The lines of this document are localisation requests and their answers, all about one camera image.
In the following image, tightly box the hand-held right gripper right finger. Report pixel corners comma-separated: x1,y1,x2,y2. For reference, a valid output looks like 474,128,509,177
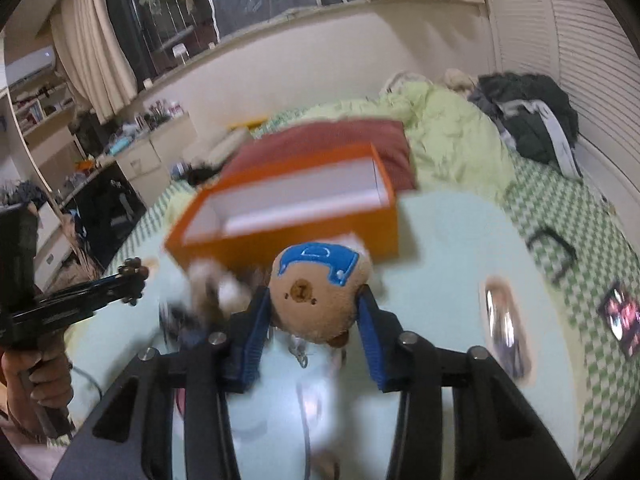
354,285,576,480

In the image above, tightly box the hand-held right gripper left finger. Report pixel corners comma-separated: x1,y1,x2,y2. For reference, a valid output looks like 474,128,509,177
52,287,273,480

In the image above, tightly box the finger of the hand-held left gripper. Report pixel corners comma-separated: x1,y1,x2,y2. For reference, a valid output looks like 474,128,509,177
32,256,150,311

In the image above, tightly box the brown teddy bear keychain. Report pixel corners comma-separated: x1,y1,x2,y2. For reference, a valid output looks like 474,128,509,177
267,242,375,348

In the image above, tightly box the orange cardboard box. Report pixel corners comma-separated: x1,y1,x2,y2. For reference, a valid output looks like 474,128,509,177
165,142,401,273

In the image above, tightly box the person's left hand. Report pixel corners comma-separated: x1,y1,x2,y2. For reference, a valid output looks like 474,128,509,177
0,347,75,443

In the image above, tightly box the small white plush toy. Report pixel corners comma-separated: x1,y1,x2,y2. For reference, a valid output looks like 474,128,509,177
187,257,251,328

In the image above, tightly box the shiny oval object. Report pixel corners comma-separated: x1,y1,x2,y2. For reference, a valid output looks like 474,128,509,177
477,275,533,386

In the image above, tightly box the white cabinet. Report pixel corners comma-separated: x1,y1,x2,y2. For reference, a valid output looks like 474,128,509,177
97,110,198,208

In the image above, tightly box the dark red pillow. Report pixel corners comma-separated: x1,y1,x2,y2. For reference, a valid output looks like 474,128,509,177
220,119,417,193

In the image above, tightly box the white air conditioner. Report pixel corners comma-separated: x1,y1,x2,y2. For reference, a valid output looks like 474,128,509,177
4,45,57,86

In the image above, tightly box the light green duvet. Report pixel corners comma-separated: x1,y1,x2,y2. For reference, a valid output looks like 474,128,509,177
250,80,516,206

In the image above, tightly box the beige curtain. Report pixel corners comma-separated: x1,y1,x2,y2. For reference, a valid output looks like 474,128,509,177
50,0,138,123

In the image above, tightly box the dark printed card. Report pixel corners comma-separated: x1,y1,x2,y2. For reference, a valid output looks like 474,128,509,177
597,280,640,358

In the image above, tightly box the dark clothes pile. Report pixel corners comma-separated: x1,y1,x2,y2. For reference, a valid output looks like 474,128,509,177
467,72,583,178

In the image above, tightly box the wall bookshelf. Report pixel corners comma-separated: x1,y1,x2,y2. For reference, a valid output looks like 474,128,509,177
7,77,83,138

